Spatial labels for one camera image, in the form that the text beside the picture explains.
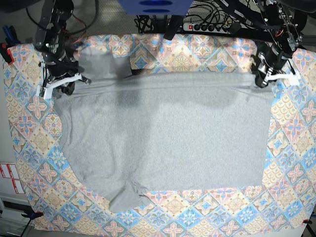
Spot black strap under mount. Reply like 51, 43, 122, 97
163, 15, 184, 41

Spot white power strip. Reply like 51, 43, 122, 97
182, 23, 228, 34

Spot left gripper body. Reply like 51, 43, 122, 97
258, 45, 289, 74

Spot patterned tile tablecloth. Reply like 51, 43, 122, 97
0, 44, 316, 237

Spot orange black clamp lower left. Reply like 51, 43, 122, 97
21, 212, 43, 220

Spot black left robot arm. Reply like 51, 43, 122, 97
254, 0, 302, 88

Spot orange black clamp lower right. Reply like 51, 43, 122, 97
303, 220, 313, 225

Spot grey T-shirt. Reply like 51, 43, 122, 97
54, 52, 274, 213

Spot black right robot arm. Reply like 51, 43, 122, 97
30, 0, 91, 99

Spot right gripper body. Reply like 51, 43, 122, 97
42, 53, 79, 84

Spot orange black clamp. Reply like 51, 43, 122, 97
0, 43, 14, 65
303, 220, 313, 225
21, 212, 43, 220

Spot red white labels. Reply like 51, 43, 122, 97
0, 162, 25, 195

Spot orange black clamp upper left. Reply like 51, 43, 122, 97
0, 43, 14, 65

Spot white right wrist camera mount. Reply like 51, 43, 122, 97
36, 74, 82, 100

